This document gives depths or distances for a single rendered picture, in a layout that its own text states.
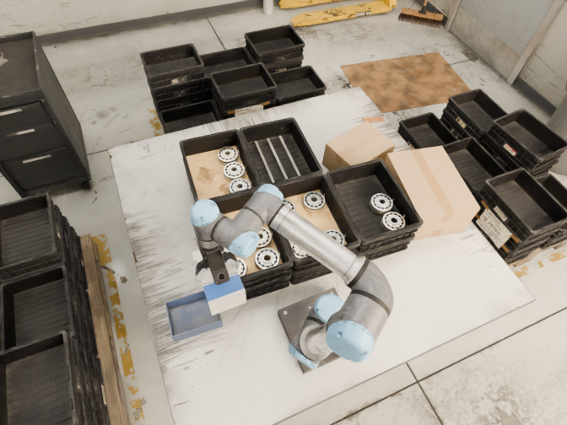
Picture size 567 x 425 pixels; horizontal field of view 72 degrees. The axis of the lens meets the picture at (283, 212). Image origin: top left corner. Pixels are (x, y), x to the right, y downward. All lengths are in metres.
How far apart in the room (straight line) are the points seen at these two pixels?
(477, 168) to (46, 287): 2.68
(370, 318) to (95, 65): 3.75
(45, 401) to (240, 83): 2.22
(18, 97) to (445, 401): 2.84
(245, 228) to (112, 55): 3.54
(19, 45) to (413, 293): 2.65
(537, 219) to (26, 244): 2.82
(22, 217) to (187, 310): 1.18
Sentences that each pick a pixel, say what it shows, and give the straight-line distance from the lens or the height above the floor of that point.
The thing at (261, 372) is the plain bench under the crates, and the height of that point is 0.70.
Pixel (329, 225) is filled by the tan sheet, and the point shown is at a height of 0.83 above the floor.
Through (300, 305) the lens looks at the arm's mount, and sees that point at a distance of 1.67.
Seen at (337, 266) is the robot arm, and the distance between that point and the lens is 1.06.
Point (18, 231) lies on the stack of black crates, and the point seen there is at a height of 0.49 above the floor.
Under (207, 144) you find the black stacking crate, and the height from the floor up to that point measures 0.88.
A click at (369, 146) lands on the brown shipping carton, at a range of 2.10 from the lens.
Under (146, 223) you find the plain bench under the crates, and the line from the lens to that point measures 2.00.
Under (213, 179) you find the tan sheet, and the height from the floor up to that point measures 0.83.
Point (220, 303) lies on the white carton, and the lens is 1.29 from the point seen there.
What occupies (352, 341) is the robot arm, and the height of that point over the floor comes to 1.36.
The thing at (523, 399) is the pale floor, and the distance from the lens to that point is 2.74.
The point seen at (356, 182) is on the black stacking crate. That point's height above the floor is 0.83.
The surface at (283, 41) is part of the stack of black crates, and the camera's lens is 3.48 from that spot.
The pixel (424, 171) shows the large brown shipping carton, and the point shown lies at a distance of 2.02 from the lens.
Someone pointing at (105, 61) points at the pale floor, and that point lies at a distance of 4.33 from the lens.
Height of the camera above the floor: 2.30
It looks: 55 degrees down
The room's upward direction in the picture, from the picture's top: 5 degrees clockwise
